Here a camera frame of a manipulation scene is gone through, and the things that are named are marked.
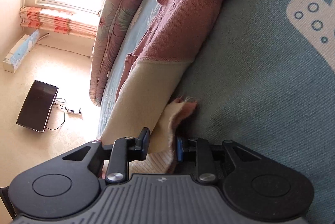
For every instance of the folded pink floral quilt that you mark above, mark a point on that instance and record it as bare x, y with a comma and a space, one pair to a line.
117, 30

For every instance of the pink and white knit sweater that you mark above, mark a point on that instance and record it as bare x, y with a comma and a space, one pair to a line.
188, 17

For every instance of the white air conditioner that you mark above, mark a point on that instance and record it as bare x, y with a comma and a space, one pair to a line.
21, 51

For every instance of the white power strip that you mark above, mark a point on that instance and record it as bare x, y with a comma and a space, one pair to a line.
74, 111

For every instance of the black television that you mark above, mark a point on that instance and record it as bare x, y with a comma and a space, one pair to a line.
36, 105

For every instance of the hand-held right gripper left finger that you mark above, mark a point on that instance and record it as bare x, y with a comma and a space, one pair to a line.
145, 143

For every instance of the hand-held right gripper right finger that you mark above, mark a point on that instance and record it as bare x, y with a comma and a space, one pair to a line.
179, 148

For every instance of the pink patterned curtain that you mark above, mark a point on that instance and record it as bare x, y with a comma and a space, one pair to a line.
57, 21

